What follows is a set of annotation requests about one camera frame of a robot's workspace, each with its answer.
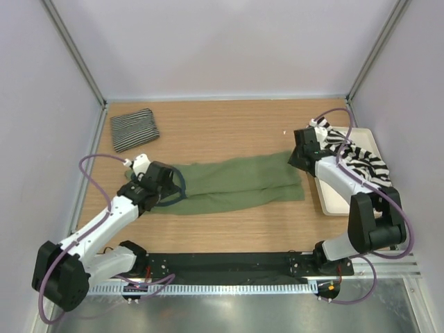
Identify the right aluminium corner post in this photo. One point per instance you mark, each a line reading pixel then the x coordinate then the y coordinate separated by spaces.
pixel 385 34

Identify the left aluminium corner post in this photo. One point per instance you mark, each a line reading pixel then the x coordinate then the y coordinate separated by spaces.
pixel 73 50

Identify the white plastic tray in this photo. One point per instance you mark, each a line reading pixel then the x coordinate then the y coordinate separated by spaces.
pixel 334 186

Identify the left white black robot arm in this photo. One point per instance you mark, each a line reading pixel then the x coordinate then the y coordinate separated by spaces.
pixel 64 272

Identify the slotted cable duct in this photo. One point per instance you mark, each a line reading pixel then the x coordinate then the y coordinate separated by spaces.
pixel 116 288

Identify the aluminium frame rail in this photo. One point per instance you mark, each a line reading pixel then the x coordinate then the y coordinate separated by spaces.
pixel 363 268

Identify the aluminium corner post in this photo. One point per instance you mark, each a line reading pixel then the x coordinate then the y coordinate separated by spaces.
pixel 73 50
pixel 385 34

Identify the wide-striped black white tank top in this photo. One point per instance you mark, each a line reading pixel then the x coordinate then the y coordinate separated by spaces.
pixel 363 162

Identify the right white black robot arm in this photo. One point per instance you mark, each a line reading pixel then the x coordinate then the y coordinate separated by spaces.
pixel 375 218

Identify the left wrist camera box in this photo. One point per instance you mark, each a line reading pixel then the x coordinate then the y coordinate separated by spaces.
pixel 140 164

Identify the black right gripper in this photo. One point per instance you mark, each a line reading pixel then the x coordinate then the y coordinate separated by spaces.
pixel 293 160

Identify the thin-striped black white tank top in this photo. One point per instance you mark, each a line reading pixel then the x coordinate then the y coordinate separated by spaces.
pixel 132 130

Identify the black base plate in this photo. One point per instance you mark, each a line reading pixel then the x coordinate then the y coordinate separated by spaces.
pixel 290 263

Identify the green tank top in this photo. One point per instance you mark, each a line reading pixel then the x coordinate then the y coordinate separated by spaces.
pixel 235 184

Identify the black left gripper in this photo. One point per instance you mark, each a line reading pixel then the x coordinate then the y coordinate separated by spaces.
pixel 168 189

